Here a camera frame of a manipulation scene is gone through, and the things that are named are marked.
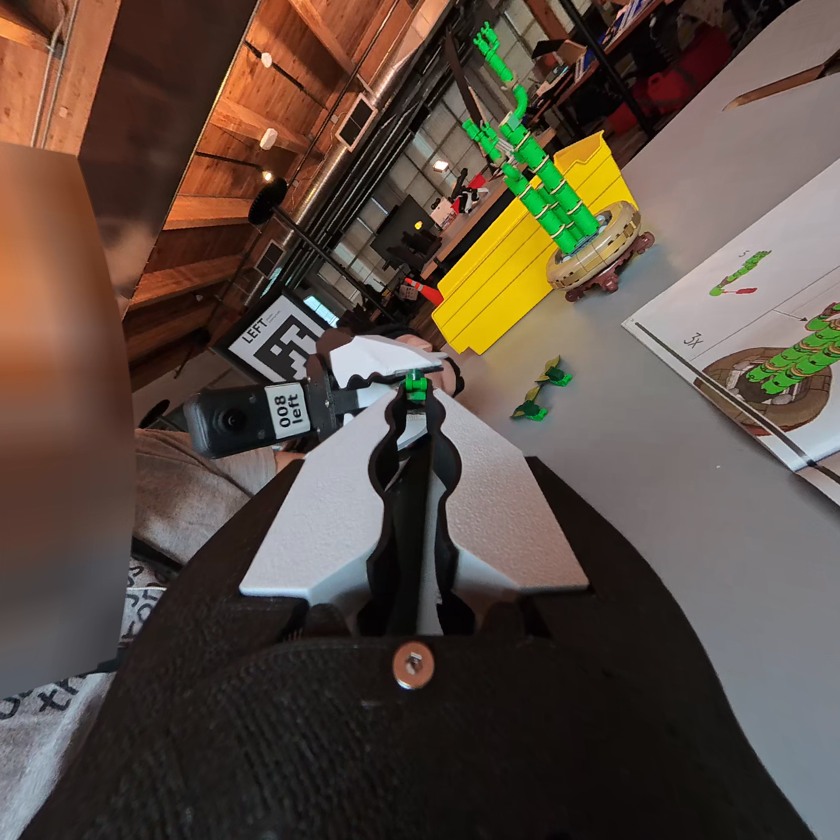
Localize lego instruction booklet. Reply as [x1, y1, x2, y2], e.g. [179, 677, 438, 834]
[621, 154, 840, 508]

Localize person's left hand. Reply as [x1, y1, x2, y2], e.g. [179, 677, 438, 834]
[395, 332, 455, 358]

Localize green lego bamboo plant model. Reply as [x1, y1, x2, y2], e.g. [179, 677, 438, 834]
[461, 21, 656, 303]

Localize red bag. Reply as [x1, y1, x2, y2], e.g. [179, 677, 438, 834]
[609, 25, 733, 133]

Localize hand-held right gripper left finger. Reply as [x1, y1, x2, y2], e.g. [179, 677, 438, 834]
[238, 383, 403, 619]

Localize silver ventilation duct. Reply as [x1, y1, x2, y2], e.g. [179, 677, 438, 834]
[282, 0, 463, 234]

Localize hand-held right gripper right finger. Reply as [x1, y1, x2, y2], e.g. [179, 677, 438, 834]
[427, 386, 590, 609]

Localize yellow plastic bin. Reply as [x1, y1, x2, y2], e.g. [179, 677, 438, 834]
[430, 130, 639, 356]

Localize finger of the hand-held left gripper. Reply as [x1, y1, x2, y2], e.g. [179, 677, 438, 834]
[327, 333, 448, 386]
[338, 386, 434, 452]

